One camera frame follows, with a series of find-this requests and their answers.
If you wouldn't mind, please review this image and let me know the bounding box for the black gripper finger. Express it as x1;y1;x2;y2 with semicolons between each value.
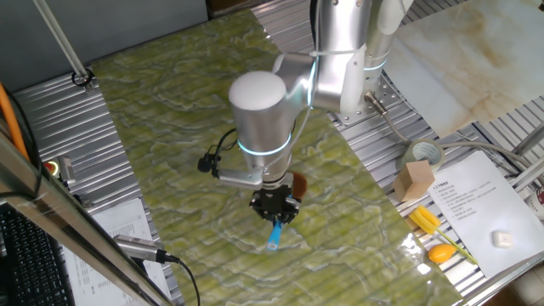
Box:
248;193;275;222
278;194;302;225

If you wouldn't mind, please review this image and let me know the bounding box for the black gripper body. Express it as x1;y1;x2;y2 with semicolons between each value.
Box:
253;182;295;220

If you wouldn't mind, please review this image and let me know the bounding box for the blue-handled brown bristle brush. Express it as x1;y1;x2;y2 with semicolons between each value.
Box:
265;171;309;252

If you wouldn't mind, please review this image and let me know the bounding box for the yellow sponge brush green stem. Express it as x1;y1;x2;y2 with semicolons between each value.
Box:
407;205;479;265

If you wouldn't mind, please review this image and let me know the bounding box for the yellow lemon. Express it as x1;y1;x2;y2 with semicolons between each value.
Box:
427;242;458;265

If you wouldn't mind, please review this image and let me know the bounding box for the green marble pattern mat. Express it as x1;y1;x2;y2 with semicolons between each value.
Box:
91;8;467;306

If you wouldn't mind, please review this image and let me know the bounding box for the grey tape roll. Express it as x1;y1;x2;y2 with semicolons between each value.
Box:
397;139;446;173

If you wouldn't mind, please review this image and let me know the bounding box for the wooden block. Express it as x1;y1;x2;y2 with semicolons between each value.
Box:
391;160;436;203

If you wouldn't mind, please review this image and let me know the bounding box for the silver handheld device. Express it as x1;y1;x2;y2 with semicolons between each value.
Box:
112;234;179;264

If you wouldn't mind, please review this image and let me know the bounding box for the white paper with table print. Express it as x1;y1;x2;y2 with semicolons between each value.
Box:
63;198;173;306

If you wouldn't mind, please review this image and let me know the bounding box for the white paper with text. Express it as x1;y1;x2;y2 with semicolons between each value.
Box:
427;150;544;280

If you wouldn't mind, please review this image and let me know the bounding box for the small white case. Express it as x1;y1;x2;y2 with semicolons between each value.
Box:
492;230;515;249

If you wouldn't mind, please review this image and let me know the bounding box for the beige marble board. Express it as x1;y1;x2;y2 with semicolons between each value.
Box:
384;0;544;139

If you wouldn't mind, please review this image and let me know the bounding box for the black keyboard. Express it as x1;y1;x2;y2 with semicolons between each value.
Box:
0;203;77;306

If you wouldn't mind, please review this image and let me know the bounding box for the aluminium profile bar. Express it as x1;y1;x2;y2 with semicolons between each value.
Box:
508;156;544;193

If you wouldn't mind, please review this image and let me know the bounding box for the red and white can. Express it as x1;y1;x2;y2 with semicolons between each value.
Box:
529;184;544;220

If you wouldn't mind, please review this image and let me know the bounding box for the grey metal strut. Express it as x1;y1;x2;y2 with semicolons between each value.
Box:
512;122;544;156

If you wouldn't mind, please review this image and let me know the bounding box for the thin metal pole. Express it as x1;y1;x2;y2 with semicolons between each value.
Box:
31;0;93;80

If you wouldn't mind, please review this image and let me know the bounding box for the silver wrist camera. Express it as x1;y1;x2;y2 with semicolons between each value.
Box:
216;165;265;191

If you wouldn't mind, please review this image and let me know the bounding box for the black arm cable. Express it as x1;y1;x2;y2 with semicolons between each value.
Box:
196;127;239;179

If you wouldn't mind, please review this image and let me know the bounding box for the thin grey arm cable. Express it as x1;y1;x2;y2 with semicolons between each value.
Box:
271;50;320;169

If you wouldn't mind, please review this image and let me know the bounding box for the black device cable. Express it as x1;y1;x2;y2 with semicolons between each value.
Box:
163;253;201;306

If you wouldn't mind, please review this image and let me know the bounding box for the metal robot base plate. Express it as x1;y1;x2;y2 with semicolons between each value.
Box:
326;70;409;127

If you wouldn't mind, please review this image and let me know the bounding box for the grey base cable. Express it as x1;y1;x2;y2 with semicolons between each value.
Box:
364;91;544;188

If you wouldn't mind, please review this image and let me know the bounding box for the metal frame beam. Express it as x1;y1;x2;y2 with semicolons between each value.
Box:
0;121;175;306

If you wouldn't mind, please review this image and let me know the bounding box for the grey switch box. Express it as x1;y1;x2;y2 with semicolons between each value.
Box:
57;156;77;188

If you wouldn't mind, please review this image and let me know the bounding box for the red button with yellow ring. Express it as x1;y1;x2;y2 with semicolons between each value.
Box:
43;160;62;179

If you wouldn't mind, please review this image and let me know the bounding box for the black cable ring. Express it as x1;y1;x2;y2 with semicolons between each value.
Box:
71;67;95;88

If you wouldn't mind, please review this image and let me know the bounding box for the black cable by frame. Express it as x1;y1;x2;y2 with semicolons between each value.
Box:
7;91;43;201

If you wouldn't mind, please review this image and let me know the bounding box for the orange cable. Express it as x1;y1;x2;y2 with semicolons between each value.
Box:
0;82;31;162

